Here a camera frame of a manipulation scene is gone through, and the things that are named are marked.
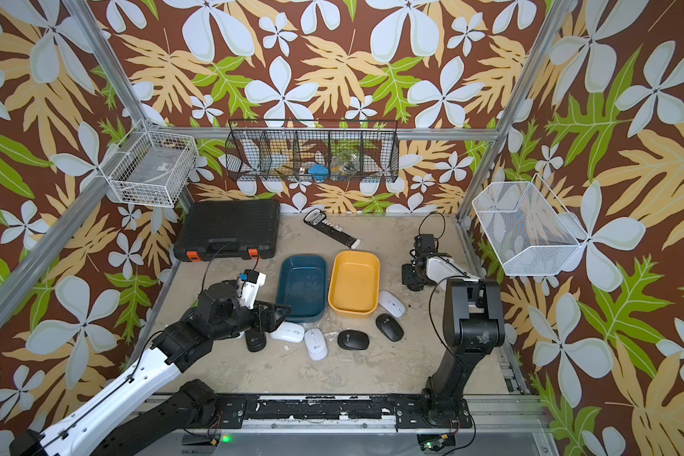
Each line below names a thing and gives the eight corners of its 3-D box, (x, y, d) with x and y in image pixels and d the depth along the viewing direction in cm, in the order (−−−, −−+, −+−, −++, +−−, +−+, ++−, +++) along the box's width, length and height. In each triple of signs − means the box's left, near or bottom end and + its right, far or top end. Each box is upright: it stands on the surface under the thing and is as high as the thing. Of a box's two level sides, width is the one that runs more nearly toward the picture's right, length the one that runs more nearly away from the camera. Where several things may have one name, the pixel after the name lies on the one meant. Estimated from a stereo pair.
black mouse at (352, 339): (337, 350, 87) (337, 346, 84) (337, 333, 90) (337, 330, 88) (368, 350, 87) (369, 346, 84) (367, 333, 90) (368, 330, 88)
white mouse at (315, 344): (311, 364, 84) (310, 361, 82) (302, 335, 90) (301, 331, 87) (330, 357, 85) (330, 354, 83) (321, 328, 91) (320, 325, 89)
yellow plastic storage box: (328, 319, 93) (327, 311, 88) (329, 259, 108) (329, 250, 103) (382, 319, 93) (385, 312, 88) (377, 259, 108) (378, 250, 103)
